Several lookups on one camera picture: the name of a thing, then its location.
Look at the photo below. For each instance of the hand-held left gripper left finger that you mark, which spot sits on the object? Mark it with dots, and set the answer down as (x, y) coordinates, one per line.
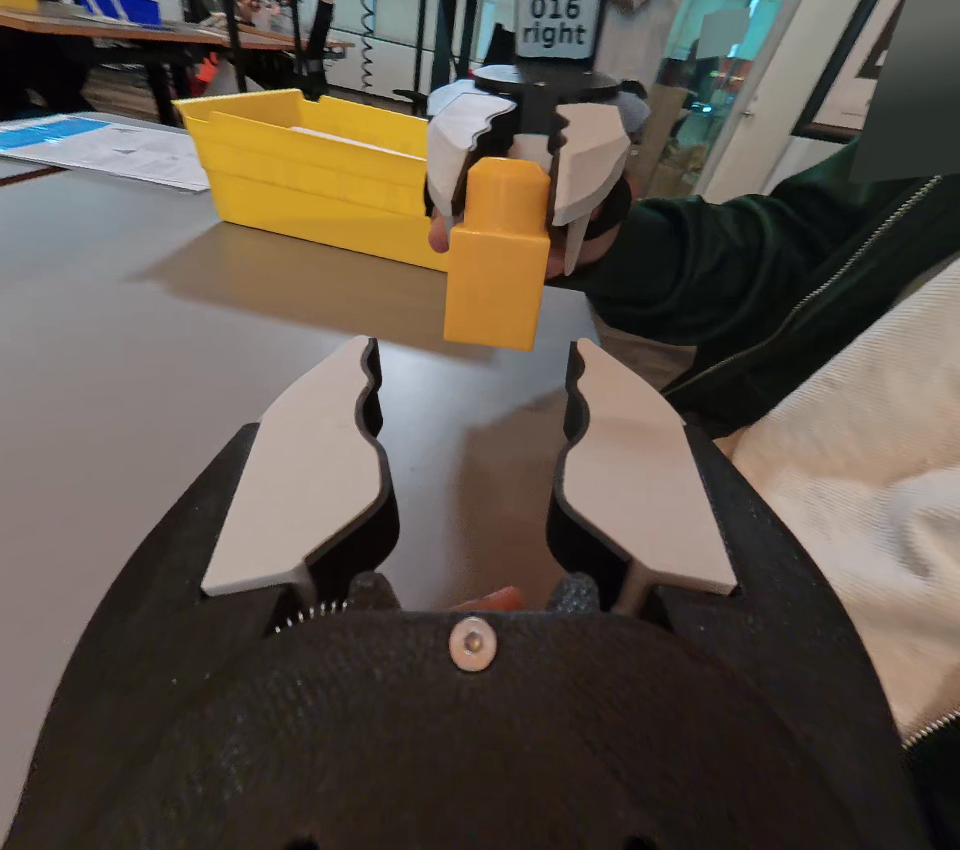
(300, 482)

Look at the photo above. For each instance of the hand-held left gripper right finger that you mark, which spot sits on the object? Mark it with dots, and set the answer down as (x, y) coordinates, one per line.
(645, 482)

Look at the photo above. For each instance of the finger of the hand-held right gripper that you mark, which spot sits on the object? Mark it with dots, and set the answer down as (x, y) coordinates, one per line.
(592, 152)
(457, 130)

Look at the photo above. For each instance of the yellow plastic block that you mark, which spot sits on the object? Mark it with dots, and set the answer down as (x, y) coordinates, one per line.
(495, 265)

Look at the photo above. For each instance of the person's right forearm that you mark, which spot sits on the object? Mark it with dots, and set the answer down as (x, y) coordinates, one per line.
(690, 265)

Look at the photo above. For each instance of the grey desk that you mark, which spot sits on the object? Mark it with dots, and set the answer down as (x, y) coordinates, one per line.
(150, 377)

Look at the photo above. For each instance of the wooden top office desk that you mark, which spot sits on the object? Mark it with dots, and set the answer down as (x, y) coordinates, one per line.
(150, 32)

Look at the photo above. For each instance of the person's right hand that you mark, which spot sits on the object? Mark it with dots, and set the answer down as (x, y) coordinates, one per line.
(439, 233)

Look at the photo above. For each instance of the person's left hand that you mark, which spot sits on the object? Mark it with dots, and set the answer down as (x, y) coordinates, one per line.
(491, 599)

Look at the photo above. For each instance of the brown cardboard box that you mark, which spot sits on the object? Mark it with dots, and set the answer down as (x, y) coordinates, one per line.
(671, 145)

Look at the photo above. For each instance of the black office chair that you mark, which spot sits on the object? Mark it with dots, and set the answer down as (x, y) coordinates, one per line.
(322, 25)

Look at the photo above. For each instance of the person's white clothing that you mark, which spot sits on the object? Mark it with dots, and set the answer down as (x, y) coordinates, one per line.
(862, 490)

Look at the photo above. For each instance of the black framed marker sign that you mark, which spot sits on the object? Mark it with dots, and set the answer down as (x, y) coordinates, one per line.
(847, 77)

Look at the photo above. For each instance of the printed paper sheet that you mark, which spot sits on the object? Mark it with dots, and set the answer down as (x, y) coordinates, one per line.
(97, 149)

